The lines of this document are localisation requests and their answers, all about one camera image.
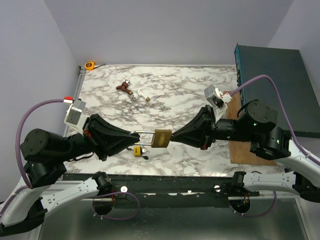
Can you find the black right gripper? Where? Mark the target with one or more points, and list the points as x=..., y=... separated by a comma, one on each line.
x=199, y=131

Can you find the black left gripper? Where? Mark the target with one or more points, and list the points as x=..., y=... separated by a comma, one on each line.
x=107, y=138

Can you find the long-shackle brass padlock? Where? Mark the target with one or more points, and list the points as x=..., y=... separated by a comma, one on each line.
x=160, y=138

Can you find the yellow black padlock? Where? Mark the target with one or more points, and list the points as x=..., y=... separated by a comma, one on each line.
x=137, y=152

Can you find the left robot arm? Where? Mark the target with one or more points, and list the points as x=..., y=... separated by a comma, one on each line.
x=45, y=154

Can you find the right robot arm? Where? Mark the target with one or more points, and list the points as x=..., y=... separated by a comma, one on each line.
x=258, y=126

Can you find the keys of yellow padlock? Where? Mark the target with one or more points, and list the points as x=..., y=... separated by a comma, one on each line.
x=144, y=150

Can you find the wooden board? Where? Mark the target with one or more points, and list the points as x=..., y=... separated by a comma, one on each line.
x=239, y=152

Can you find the white plastic tap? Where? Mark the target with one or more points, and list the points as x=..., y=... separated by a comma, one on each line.
x=137, y=94

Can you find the brown plastic tap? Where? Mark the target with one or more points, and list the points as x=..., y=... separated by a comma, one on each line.
x=124, y=87

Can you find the orange tape measure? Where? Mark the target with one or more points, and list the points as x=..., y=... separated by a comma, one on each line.
x=91, y=65

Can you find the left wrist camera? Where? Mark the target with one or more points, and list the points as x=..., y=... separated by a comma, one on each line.
x=74, y=117

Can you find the black front rail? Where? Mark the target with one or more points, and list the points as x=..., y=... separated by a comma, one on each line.
x=155, y=191

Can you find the blue network switch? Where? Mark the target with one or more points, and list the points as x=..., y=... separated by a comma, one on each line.
x=290, y=91

